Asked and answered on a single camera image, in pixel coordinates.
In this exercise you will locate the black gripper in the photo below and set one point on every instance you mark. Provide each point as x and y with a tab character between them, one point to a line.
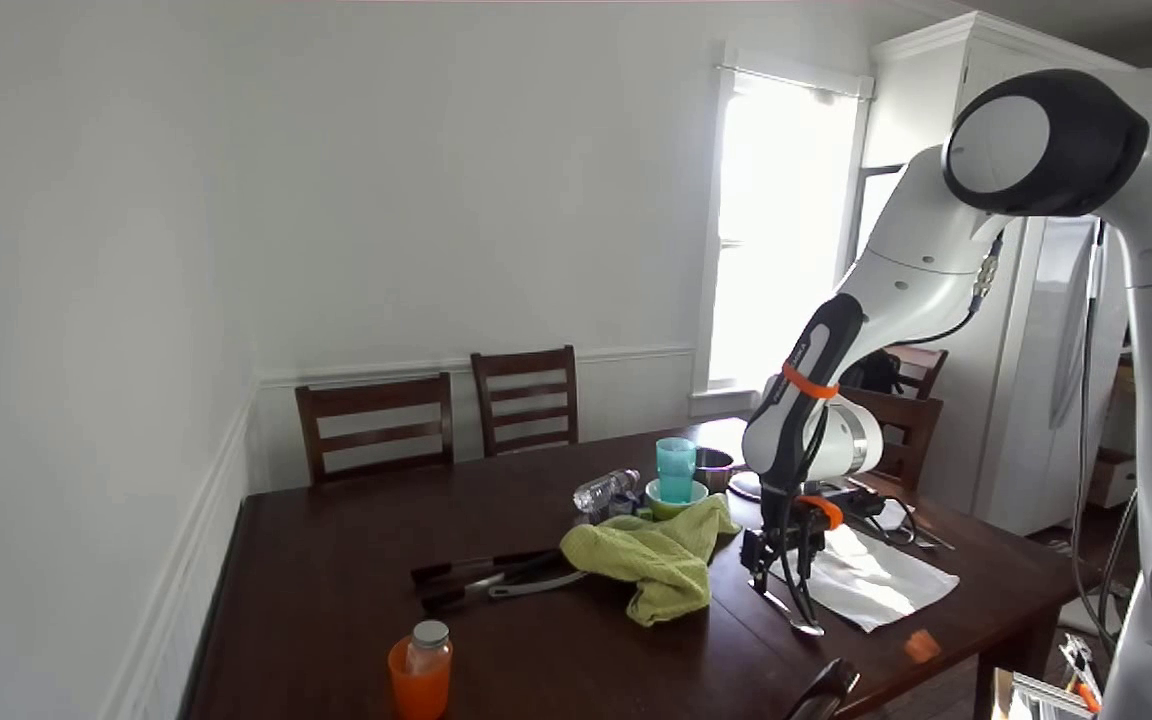
793	530

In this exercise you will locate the white paper towel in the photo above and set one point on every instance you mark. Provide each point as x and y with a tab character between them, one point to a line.
869	582

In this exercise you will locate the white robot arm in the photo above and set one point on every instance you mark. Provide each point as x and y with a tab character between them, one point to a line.
1063	140

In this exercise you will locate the chair back at front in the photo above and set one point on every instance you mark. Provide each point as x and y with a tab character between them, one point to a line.
826	694

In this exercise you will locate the yellow-green cloth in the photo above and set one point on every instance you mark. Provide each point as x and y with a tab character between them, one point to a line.
660	561

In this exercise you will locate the small orange object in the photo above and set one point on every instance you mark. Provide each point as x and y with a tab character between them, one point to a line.
923	647

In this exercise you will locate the teal bowl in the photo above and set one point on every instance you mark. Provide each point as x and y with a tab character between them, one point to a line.
675	495

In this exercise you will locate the teal plastic cup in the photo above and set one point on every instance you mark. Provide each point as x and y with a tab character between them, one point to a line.
675	457

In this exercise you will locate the silver metal pot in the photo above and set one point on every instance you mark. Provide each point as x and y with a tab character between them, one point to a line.
604	495

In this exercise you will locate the white refrigerator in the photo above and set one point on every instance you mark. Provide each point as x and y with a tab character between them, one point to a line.
1027	387

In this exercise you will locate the right dark wooden chair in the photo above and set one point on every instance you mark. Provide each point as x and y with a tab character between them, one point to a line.
527	397

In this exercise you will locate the dark wooden chair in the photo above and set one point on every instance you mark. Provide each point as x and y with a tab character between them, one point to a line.
382	427
527	397

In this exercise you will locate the orange juice bottle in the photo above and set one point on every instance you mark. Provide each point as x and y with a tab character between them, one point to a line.
420	670

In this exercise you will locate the left dark wooden chair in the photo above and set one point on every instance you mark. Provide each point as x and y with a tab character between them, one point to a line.
382	427

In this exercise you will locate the window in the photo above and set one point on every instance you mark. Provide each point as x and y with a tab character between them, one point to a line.
786	158

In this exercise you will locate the white upper cabinet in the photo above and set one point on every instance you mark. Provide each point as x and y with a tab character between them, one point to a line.
929	75

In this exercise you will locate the dark pan with handle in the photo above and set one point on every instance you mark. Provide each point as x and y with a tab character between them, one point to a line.
713	469

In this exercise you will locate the black-handled tongs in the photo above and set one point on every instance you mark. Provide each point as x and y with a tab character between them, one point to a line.
503	577

